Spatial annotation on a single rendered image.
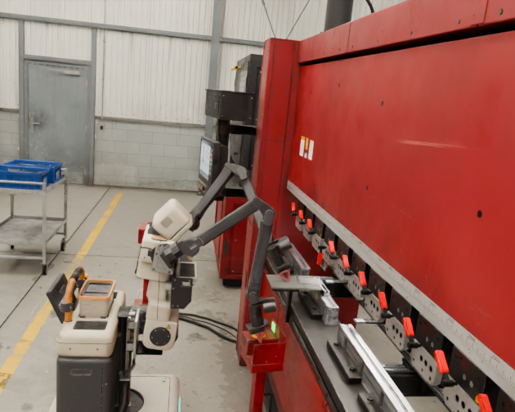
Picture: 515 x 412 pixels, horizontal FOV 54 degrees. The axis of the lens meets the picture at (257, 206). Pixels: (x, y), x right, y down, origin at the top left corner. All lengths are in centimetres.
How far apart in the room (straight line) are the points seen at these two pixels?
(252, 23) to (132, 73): 235
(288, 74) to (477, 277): 226
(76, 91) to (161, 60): 161
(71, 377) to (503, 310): 191
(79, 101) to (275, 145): 669
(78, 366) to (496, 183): 194
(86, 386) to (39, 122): 767
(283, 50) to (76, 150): 689
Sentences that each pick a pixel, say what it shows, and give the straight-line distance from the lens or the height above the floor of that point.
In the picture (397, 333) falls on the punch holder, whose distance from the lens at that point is 176.
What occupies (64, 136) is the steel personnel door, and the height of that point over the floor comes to 87.
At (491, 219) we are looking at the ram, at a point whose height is 170.
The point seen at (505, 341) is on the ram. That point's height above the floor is 145.
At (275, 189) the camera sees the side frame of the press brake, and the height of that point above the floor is 133.
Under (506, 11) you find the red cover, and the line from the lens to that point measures 139.
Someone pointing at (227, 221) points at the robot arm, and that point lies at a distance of 227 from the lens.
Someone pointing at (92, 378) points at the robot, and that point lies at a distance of 257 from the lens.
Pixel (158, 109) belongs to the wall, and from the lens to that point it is 954.
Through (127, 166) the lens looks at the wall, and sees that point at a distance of 971.
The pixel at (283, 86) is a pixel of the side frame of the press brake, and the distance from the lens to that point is 334.
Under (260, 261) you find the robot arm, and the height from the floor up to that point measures 120.
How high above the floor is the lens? 194
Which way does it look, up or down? 12 degrees down
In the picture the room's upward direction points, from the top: 6 degrees clockwise
